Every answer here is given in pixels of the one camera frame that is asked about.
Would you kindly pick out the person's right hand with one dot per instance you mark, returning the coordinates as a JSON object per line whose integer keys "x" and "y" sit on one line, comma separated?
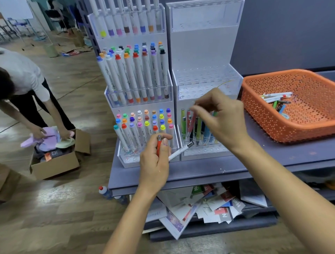
{"x": 227, "y": 120}

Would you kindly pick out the person's left hand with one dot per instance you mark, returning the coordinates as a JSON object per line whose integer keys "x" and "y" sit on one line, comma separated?
{"x": 153, "y": 167}

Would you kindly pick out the person's right thumb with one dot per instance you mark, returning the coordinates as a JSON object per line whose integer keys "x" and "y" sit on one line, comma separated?
{"x": 199, "y": 113}

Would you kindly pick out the person's left thumb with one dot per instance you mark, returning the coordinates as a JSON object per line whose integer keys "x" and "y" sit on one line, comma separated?
{"x": 165, "y": 147}

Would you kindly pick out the orange pen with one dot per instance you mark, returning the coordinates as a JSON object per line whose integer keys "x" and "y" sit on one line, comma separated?
{"x": 159, "y": 146}

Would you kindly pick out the pink pen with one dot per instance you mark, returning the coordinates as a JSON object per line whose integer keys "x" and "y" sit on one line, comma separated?
{"x": 191, "y": 124}

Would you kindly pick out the white pen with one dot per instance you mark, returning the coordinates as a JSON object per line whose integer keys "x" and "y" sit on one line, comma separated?
{"x": 182, "y": 150}

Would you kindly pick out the person's left forearm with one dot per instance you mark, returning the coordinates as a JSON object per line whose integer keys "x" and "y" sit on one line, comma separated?
{"x": 130, "y": 225}

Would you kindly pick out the person's right forearm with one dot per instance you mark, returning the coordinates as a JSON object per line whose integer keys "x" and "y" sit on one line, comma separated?
{"x": 288, "y": 198}

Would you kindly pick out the group of standing coloured pens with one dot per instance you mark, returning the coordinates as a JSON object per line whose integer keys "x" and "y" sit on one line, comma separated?
{"x": 201, "y": 130}

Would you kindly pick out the rack of small colour-capped markers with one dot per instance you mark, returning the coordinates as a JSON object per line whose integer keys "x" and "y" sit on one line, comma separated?
{"x": 142, "y": 125}

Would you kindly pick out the white acrylic marker display stand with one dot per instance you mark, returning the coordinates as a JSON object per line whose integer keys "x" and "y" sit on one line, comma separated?
{"x": 138, "y": 110}

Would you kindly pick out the white acrylic pen display stand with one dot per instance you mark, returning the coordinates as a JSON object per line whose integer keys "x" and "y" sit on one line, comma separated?
{"x": 202, "y": 57}

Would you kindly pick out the pile of printed leaflets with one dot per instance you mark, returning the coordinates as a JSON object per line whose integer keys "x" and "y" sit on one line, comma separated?
{"x": 204, "y": 206}

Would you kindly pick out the rack of large colour-capped markers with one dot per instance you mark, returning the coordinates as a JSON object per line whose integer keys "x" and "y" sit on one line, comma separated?
{"x": 136, "y": 76}

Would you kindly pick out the plastic bottle with red cap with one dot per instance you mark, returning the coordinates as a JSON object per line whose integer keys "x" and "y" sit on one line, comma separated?
{"x": 105, "y": 191}

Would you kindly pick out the grey shelf unit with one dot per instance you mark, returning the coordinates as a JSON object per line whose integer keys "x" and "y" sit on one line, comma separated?
{"x": 261, "y": 157}

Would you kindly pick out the loose pile of pens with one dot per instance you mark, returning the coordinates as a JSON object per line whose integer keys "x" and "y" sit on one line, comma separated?
{"x": 277, "y": 100}

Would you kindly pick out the orange perforated plastic basket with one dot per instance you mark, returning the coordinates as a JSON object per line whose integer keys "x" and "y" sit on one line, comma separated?
{"x": 308, "y": 123}

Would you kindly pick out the open cardboard box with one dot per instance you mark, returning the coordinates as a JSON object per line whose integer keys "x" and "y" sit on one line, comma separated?
{"x": 56, "y": 164}

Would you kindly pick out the pile of pastel clothes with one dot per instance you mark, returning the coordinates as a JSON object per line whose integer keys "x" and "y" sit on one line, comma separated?
{"x": 49, "y": 138}

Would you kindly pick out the row of long white markers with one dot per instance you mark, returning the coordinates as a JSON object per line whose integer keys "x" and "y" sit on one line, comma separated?
{"x": 125, "y": 18}

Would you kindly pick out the grey grid divider panel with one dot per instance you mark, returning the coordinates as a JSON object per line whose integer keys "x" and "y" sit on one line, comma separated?
{"x": 87, "y": 28}

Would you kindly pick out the small brown cardboard box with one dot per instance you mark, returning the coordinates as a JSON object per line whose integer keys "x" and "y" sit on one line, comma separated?
{"x": 78, "y": 38}

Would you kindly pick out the green bucket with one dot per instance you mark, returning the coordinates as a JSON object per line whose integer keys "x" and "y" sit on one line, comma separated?
{"x": 51, "y": 50}

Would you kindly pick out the brown cardboard piece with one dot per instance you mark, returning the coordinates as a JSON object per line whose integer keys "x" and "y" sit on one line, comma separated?
{"x": 7, "y": 183}

